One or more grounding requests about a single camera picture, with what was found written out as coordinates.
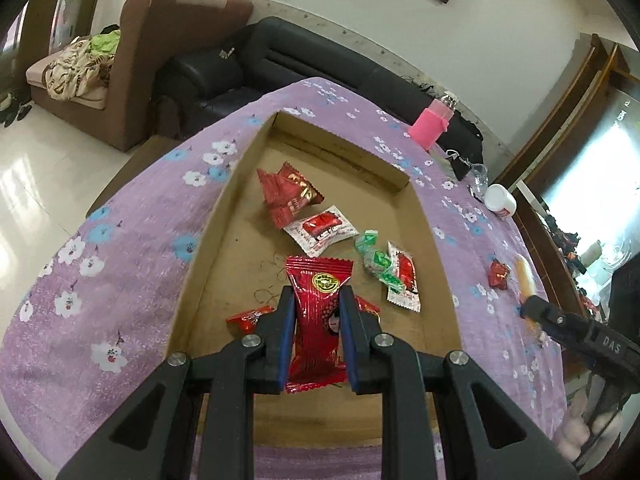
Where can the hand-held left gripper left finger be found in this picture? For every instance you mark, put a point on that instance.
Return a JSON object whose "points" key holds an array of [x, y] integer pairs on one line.
{"points": [[285, 345]]}

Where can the wooden mirror cabinet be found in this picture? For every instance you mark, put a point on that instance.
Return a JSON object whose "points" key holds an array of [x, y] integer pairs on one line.
{"points": [[575, 135]]}

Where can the white plastic jar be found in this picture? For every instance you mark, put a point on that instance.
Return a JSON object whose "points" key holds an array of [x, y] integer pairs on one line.
{"points": [[500, 201]]}

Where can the pink knit-sleeved bottle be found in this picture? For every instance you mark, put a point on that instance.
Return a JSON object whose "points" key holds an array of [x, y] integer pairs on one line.
{"points": [[429, 122]]}

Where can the brown fabric sofa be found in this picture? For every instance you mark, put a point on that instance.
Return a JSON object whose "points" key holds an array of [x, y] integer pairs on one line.
{"points": [[165, 35]]}

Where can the bright red snack packet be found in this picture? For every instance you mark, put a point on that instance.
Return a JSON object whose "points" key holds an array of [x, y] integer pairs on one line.
{"points": [[317, 320]]}

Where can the large white red snack packet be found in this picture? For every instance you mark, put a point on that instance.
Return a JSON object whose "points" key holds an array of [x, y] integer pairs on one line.
{"points": [[322, 227]]}

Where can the clear plastic cup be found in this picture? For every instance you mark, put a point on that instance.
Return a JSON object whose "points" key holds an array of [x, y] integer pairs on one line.
{"points": [[479, 175]]}

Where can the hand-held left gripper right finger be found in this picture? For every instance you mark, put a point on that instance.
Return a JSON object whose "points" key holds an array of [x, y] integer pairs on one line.
{"points": [[350, 345]]}

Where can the black leather sofa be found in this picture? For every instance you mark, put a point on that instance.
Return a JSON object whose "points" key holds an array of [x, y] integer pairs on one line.
{"points": [[280, 50]]}

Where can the pink and white snack packet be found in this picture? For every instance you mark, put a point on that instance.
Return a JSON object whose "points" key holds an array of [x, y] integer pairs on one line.
{"points": [[525, 272]]}

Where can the red twist-wrapped candy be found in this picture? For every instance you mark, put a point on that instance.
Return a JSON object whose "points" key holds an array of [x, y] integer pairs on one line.
{"points": [[245, 319]]}

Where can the person's dark clothing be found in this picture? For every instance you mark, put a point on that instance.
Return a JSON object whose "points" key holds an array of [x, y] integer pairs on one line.
{"points": [[625, 285]]}

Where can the dark shoes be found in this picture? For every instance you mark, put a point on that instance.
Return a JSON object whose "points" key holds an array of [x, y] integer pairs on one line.
{"points": [[12, 107]]}

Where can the dark red snack packet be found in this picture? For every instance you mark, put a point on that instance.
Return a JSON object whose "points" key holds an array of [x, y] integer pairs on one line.
{"points": [[287, 192], [500, 275]]}

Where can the pale pink soft object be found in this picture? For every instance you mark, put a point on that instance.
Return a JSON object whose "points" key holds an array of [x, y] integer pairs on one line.
{"points": [[575, 430]]}

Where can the green clear candy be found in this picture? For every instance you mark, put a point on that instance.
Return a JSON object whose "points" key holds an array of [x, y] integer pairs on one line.
{"points": [[380, 260]]}

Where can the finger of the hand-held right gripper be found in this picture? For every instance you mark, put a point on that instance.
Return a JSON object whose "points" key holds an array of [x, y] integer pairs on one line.
{"points": [[545, 312]]}

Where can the black bag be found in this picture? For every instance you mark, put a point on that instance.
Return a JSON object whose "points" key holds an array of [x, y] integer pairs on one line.
{"points": [[467, 130]]}

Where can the black cup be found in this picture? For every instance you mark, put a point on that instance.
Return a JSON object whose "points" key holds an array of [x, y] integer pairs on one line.
{"points": [[459, 165]]}

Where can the pile of clothes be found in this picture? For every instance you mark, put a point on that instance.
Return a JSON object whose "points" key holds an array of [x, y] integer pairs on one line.
{"points": [[75, 67]]}

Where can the cardboard box tray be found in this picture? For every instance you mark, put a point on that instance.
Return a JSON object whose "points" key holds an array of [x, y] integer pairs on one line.
{"points": [[240, 270]]}

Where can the small white red snack packet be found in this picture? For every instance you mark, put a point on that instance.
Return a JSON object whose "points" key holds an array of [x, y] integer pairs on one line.
{"points": [[402, 275]]}

